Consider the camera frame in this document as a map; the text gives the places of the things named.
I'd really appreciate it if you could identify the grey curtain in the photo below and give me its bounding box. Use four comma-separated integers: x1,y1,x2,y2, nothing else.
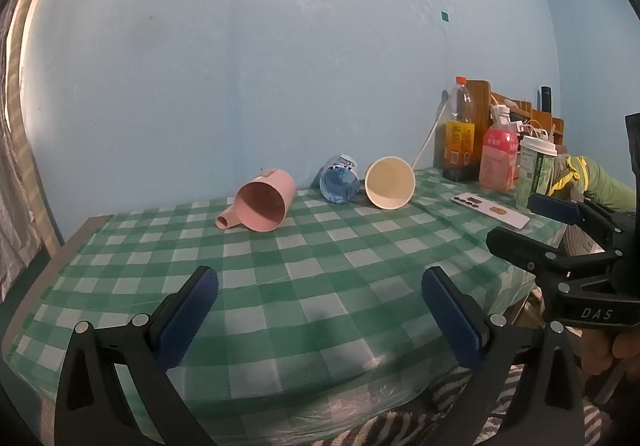
0,1,67,303

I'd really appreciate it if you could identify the blue patterned cup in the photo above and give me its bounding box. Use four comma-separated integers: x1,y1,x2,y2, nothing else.
319,154,361,204

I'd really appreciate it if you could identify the striped rug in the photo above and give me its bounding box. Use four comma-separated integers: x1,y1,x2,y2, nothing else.
320,365,617,446

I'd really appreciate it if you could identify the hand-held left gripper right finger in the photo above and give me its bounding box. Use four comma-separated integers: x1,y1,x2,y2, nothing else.
421,266,586,446

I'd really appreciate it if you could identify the green checkered tablecloth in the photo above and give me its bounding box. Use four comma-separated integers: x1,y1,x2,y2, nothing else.
2,168,567,427

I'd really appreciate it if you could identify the white flat strip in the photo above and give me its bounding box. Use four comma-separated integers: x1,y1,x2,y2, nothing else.
450,193,531,230

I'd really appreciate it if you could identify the white cable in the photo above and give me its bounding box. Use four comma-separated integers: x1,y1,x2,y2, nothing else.
411,93,449,172

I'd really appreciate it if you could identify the white charger plug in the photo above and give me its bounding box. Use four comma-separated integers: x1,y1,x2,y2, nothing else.
491,102,513,128

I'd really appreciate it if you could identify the green and white lidded cup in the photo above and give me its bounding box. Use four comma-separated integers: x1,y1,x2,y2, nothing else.
516,135,558,210

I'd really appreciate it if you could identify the cream cup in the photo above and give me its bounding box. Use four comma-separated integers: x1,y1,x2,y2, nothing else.
364,156,417,210

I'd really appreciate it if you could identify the person's right hand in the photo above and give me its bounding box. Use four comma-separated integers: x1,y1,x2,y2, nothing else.
580,325,640,378

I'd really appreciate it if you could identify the cola bottle with orange cap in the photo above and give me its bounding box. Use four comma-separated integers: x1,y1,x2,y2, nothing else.
442,75,476,182

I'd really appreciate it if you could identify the green and yellow cloth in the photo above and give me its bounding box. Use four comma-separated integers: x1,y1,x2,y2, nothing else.
549,155,637,214

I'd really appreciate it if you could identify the wooden desk rack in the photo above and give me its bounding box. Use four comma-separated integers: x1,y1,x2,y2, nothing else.
465,80,566,148

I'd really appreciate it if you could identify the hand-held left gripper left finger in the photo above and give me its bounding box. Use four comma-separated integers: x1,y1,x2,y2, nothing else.
54,266,221,446

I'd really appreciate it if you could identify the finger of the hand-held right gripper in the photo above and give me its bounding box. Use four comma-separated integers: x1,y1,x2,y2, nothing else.
527,192,636,252
486,226,621,286

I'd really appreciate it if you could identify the pink cup with handle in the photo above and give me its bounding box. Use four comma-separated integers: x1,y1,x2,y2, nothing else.
216,169,297,233

